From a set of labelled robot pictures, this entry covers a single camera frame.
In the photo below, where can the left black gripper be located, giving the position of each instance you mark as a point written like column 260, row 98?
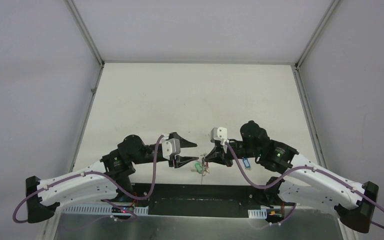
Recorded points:
column 171, row 161

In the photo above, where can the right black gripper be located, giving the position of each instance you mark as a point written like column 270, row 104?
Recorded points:
column 218, row 155

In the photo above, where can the metal crescent keyring plate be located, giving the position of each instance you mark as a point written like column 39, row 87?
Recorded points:
column 201, row 161

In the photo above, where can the green key tag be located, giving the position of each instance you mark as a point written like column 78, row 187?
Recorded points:
column 198, row 168

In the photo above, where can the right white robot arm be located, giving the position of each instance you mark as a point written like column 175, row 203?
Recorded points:
column 300, row 181

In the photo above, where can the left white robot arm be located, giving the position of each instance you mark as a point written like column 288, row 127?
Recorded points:
column 105, row 179

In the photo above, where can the blue key tag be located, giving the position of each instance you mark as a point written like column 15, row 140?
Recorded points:
column 246, row 164

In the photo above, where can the right circuit board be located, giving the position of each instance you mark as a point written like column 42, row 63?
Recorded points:
column 275, row 215

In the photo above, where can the circuit board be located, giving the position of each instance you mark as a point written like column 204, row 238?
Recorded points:
column 121, row 209
column 275, row 215

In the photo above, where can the left circuit board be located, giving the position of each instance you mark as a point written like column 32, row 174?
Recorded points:
column 121, row 209

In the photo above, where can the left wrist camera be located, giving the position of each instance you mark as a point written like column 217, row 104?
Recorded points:
column 170, row 146

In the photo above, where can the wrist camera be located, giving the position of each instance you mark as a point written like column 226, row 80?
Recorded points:
column 170, row 146
column 219, row 134

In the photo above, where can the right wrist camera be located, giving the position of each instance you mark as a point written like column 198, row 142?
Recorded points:
column 219, row 134

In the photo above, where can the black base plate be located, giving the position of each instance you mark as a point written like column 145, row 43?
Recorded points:
column 188, row 200

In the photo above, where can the left white cable duct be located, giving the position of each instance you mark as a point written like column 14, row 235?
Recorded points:
column 105, row 209

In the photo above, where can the white cable duct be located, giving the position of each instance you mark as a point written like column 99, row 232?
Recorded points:
column 105, row 209
column 257, row 213

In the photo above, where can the right white cable duct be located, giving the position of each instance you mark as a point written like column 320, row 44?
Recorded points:
column 257, row 213

